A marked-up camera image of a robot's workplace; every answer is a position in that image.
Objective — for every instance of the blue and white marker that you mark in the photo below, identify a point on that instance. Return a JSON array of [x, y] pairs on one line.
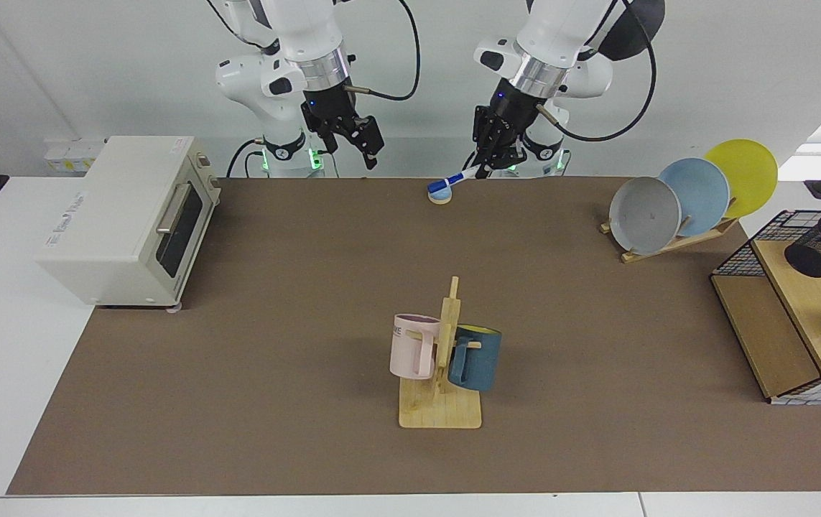
[[453, 179]]

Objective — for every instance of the small blue round thing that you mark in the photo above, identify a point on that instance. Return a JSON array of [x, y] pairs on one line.
[[440, 197]]

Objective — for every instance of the grey plate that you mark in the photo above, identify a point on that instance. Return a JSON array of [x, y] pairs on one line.
[[643, 215]]

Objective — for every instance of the brown table cloth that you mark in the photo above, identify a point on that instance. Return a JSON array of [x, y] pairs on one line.
[[309, 323]]

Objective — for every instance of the wooden plate rack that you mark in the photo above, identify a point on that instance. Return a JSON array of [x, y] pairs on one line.
[[669, 248]]

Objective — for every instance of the pink cup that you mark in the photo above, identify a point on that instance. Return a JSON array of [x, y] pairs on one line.
[[404, 352]]

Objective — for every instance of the light blue plate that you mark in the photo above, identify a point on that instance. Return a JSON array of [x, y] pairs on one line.
[[701, 190]]

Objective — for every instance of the dark teal cup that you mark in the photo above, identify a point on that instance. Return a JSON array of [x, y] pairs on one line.
[[478, 362]]

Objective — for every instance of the pale toaster oven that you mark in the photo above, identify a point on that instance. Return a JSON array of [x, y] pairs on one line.
[[116, 208]]

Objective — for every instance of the yellow plate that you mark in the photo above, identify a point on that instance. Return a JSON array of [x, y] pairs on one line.
[[748, 169]]

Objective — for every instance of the wooden cup stand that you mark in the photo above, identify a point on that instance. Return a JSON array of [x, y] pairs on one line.
[[439, 413]]

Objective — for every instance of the white boxes row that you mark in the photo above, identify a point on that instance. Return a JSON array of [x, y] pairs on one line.
[[72, 156]]

